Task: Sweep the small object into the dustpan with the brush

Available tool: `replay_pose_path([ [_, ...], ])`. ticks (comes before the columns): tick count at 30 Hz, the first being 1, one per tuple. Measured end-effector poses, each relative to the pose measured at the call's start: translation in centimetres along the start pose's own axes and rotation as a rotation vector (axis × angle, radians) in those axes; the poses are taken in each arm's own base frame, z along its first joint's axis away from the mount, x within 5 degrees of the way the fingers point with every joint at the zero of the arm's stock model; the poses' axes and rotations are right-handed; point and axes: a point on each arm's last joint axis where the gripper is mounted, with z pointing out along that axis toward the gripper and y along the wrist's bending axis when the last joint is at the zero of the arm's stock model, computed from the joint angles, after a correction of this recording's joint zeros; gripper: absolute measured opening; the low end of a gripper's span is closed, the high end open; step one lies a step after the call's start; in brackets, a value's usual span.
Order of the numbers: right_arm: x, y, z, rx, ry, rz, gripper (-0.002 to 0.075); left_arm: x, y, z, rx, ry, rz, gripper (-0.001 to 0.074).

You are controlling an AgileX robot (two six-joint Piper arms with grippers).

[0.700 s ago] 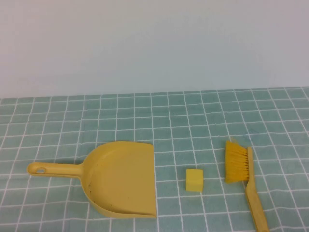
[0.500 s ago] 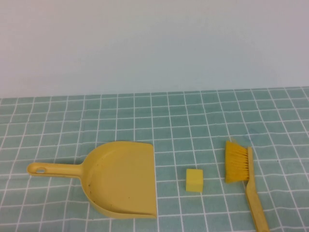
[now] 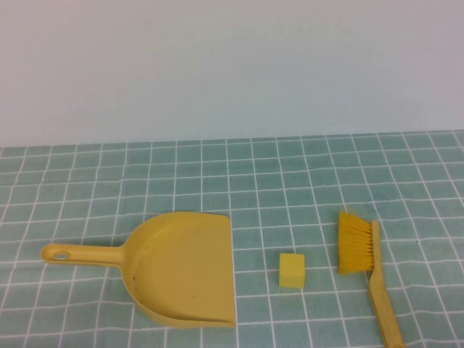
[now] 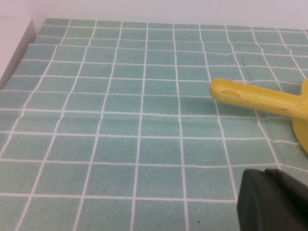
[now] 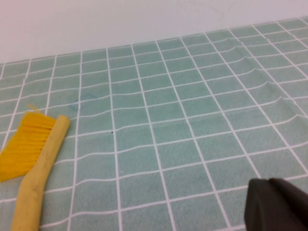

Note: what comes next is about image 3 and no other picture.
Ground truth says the yellow plastic dustpan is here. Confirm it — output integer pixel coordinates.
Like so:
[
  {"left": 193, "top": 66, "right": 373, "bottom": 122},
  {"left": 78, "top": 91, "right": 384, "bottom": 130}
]
[{"left": 40, "top": 212, "right": 237, "bottom": 319}]

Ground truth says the small yellow foam cube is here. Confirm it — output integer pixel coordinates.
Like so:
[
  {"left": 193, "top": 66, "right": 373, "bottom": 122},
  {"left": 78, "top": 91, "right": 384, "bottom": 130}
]
[{"left": 278, "top": 252, "right": 306, "bottom": 290}]

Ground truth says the yellow hand brush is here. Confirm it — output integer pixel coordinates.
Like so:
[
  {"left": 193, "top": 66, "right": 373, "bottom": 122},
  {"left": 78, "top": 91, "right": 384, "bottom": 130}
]
[{"left": 338, "top": 206, "right": 406, "bottom": 348}]

